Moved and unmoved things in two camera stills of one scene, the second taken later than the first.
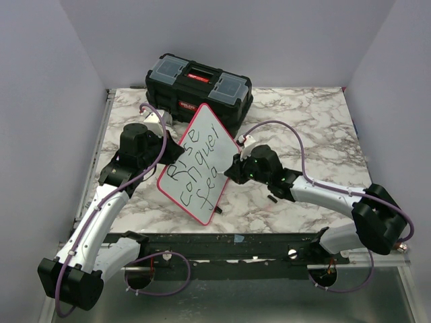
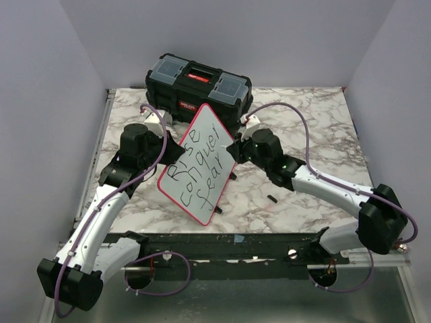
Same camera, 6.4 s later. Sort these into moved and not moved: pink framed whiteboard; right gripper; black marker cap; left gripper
Moved: right gripper
Not moved: left gripper; black marker cap; pink framed whiteboard
